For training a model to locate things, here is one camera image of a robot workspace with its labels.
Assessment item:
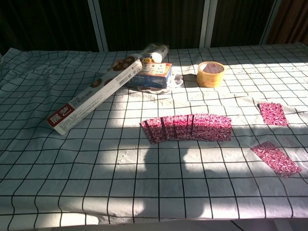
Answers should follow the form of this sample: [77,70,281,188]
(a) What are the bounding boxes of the yellow packing tape roll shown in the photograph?
[196,61,226,88]

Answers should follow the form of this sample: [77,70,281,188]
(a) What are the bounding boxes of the white cylindrical snack package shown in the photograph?
[139,43,170,64]

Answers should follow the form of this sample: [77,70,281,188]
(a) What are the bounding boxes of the long baking paper box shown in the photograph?
[46,54,144,135]

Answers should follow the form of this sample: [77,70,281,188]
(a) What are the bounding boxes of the clear scalloped plastic tray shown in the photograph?
[137,73,185,95]

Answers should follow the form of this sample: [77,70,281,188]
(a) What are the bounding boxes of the blue orange snack box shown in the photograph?
[125,62,173,89]

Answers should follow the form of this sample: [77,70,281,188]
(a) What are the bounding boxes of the brown curtain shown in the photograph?
[267,0,308,45]

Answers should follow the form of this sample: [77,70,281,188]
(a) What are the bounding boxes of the white black-grid tablecloth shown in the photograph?
[0,42,308,231]

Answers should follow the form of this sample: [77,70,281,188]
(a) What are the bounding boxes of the white window frame bar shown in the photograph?
[259,0,282,45]
[199,0,217,48]
[87,0,109,52]

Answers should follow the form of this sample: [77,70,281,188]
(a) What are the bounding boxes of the red-patterned playing card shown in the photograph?
[257,102,289,127]
[250,141,303,179]

